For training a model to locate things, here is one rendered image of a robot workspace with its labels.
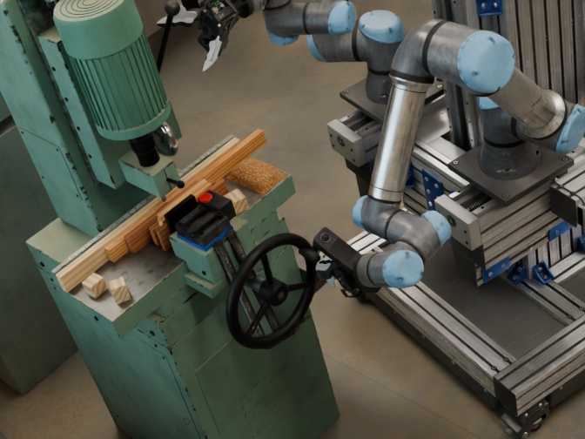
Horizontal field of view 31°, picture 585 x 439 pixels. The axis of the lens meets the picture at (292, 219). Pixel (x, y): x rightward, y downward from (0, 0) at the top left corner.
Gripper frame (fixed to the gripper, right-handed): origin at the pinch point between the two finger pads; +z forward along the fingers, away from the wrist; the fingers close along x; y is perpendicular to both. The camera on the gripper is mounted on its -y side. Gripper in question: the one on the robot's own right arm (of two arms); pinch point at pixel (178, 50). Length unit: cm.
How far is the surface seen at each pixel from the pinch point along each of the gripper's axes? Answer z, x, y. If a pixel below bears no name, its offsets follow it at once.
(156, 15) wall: -146, -112, -242
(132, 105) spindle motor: 15.7, 3.1, -4.4
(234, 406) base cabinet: 23, 64, -70
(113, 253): 31, 19, -37
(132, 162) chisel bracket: 14.6, 6.5, -28.1
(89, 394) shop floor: 31, 26, -147
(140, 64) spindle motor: 10.6, -1.3, 2.3
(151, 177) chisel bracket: 15.8, 13.4, -23.6
